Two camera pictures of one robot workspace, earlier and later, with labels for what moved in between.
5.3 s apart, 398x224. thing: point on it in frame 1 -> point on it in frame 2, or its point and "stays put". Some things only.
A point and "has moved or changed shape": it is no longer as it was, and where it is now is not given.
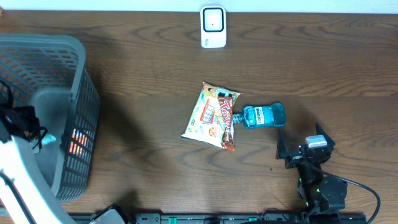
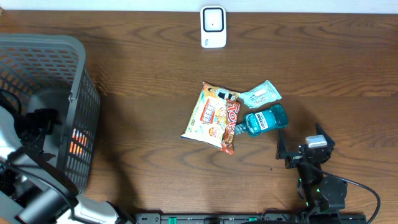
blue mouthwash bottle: [262, 116] has moved or changed shape
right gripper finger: [281, 152] stays put
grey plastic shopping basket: [47, 72] stays put
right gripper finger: [319, 130] stays put
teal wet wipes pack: [48, 138] -> [263, 94]
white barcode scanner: [213, 27] stays put
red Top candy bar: [226, 109] has moved or changed shape
